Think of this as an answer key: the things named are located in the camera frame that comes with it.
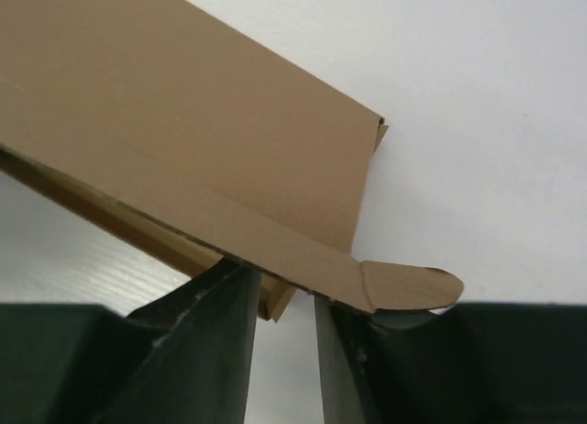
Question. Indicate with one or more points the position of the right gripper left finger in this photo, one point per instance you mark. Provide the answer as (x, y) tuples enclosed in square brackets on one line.
[(183, 358)]

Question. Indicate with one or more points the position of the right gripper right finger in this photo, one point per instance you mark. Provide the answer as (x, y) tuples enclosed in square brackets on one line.
[(475, 363)]

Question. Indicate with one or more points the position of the cardboard box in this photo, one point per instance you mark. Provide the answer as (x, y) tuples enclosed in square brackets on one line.
[(187, 139)]

